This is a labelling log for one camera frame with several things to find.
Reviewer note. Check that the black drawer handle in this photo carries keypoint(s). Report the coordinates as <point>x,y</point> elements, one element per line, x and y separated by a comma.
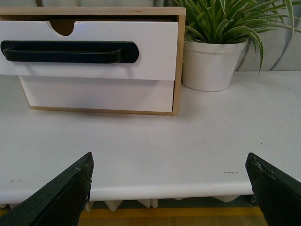
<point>91,52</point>

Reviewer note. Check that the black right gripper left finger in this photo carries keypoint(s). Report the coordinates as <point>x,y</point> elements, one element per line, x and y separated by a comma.
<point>60,202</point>

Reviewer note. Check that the light wooden drawer cabinet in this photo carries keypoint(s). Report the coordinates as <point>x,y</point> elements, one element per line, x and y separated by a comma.
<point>62,20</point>

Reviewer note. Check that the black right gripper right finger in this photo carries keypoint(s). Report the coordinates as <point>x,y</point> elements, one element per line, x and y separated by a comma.
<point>278,195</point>

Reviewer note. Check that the white plant pot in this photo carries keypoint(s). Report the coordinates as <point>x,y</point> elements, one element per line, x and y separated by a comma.
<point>209,67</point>

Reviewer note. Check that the green spider plant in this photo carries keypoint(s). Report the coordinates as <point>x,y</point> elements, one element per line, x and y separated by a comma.
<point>236,21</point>

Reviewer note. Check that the white drawer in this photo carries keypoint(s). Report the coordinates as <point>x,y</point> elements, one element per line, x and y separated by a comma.
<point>96,93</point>
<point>156,42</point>

